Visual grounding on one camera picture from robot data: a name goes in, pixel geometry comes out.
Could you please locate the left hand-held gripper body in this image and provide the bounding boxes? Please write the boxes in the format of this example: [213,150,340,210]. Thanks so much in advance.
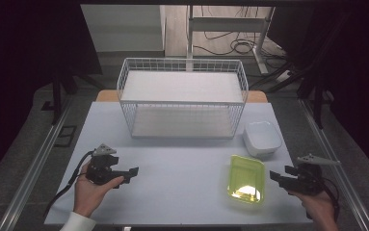
[85,143,127,187]

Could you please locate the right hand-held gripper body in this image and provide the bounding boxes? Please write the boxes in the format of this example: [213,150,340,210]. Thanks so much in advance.
[284,153,342,197]

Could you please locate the green plastic container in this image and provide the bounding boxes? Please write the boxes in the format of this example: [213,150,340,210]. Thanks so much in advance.
[226,154,266,206]

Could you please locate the white plastic container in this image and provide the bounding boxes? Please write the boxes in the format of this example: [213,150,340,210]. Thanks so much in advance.
[242,120,283,159]

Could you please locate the white wire rack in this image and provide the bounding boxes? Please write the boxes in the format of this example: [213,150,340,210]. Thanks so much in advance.
[116,57,250,140]

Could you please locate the person's right hand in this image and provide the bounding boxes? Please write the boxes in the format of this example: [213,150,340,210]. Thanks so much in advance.
[287,189,338,225]

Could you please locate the person's left hand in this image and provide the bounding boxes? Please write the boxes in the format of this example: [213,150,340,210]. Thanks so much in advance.
[72,169,125,218]

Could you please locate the wooden table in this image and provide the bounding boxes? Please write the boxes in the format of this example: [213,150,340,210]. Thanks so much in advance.
[94,90,269,104]

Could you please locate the black stand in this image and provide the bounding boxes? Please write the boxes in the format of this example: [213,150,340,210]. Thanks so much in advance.
[40,63,105,126]
[249,59,334,130]

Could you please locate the white power strip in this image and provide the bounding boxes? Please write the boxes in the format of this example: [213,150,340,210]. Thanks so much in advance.
[275,69,294,83]

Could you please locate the dark curtain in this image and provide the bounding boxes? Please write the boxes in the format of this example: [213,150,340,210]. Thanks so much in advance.
[0,0,103,188]
[266,0,369,185]

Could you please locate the white cabinet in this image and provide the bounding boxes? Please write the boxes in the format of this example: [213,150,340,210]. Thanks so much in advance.
[80,4,168,59]

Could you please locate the right hand-held gripper black cable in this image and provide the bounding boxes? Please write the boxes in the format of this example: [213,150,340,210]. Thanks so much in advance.
[319,177,341,223]

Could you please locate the hand-held gripper black cable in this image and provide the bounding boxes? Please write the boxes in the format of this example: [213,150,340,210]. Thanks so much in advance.
[319,177,341,223]
[42,149,95,219]

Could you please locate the left hand-held gripper black cable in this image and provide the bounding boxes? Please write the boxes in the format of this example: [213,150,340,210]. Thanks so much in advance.
[42,149,95,219]

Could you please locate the aluminium rail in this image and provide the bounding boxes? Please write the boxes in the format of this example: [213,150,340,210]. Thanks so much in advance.
[0,95,74,231]
[299,97,369,231]

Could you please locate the black rectangular floor frame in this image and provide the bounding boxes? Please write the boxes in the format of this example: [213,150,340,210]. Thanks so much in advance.
[53,124,78,149]

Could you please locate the black cables on floor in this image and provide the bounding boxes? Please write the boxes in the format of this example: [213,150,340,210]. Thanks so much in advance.
[193,5,290,70]

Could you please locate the white desk frame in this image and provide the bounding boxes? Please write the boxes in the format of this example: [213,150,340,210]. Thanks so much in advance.
[186,4,277,76]

